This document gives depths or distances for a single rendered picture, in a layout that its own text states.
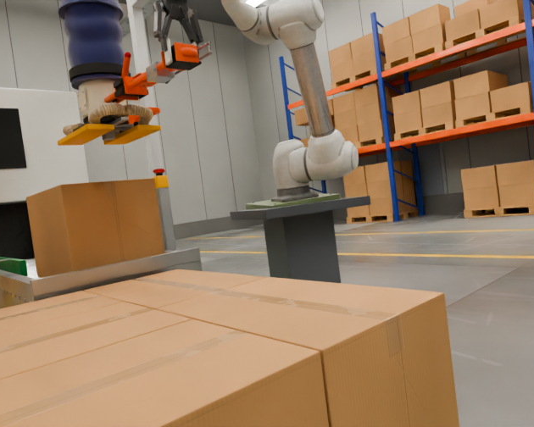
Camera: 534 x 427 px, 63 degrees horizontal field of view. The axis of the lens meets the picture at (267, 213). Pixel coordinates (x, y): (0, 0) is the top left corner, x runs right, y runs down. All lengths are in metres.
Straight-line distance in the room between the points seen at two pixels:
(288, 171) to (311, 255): 0.39
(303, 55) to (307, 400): 1.40
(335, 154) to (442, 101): 7.02
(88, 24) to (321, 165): 1.06
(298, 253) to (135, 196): 0.76
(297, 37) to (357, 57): 8.18
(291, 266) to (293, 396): 1.27
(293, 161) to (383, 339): 1.25
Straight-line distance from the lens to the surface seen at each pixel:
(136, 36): 5.47
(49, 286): 1.80
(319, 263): 2.01
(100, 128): 1.69
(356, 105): 9.86
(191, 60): 1.36
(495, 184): 8.44
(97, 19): 1.90
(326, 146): 1.90
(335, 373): 0.77
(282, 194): 2.02
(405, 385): 0.94
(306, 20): 1.80
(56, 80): 11.58
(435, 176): 10.26
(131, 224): 1.97
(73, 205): 1.90
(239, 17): 1.79
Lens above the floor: 0.80
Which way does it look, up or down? 2 degrees down
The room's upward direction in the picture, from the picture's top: 7 degrees counter-clockwise
